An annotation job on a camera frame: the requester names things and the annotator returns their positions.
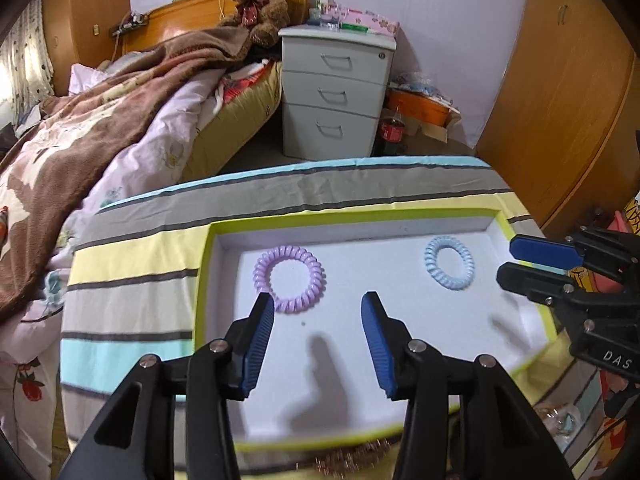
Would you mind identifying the pink flowered box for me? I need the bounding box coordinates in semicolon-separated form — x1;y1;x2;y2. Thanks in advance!
340;8;401;36

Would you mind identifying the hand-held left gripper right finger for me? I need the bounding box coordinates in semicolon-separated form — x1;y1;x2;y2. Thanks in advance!
361;291;576;480

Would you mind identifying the lilac floral duvet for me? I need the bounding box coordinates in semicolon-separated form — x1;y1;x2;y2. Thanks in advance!
0;62;236;361

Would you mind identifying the red flower bed sheet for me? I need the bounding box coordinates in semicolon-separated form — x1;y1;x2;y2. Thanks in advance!
0;350;66;466

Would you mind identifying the power strip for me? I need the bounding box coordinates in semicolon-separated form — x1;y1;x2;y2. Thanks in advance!
110;10;151;36

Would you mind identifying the dotted curtain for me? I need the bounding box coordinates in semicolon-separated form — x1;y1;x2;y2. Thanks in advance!
0;0;56;111

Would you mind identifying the striped tablecloth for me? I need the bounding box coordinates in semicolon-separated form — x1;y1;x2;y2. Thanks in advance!
60;156;601;480

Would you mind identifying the large wooden wardrobe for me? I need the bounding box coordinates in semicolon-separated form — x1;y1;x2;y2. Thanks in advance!
475;0;640;231

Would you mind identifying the red patterned cloth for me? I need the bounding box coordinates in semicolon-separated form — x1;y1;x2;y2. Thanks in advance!
220;60;273;106

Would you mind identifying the white drawer nightstand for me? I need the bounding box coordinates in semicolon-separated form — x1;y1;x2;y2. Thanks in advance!
278;24;398;160

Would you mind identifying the cardboard box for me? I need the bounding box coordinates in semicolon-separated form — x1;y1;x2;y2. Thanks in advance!
400;110;463;143

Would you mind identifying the purple spiral hair tie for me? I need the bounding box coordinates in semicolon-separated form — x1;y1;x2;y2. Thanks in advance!
253;245;326;315

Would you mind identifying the wooden headboard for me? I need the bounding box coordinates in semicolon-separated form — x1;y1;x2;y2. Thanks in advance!
120;0;311;56

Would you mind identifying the orange box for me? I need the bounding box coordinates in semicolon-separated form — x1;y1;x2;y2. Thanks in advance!
387;87;453;128

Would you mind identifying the clear glass bottle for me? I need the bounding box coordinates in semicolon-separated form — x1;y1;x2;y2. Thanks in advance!
307;0;351;27

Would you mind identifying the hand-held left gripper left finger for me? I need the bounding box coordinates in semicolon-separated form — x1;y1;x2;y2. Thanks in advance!
59;291;276;480

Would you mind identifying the clear plastic object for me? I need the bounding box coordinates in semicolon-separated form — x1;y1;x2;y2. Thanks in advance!
535;402;583;453

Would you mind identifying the yellow bed mattress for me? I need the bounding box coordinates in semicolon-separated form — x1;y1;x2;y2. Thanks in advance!
185;60;283;181

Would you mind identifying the tall wooden cabinet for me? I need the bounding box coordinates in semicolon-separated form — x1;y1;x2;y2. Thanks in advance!
42;0;132;96

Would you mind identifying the white tray with green rim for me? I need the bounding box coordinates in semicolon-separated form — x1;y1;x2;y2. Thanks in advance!
192;208;558;453

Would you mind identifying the brown teddy bear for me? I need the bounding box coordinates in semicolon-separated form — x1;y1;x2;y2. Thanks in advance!
220;0;291;48

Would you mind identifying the plastic bag of packets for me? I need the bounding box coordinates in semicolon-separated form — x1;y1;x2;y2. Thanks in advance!
390;72;456;106

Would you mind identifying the blue spiral hair tie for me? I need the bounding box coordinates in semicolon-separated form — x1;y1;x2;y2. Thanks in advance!
424;235;475;291

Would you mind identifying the brown fleece blanket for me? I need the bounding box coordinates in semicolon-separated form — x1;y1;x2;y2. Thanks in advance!
0;25;256;326

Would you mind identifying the cola bottle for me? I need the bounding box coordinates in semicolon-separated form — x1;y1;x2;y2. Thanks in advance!
381;110;406;156

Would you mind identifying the white pillow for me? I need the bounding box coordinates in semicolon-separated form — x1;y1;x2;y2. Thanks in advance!
70;62;116;96

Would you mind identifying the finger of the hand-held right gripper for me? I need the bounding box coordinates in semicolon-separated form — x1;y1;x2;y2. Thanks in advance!
510;227;640;282
496;261;640;319

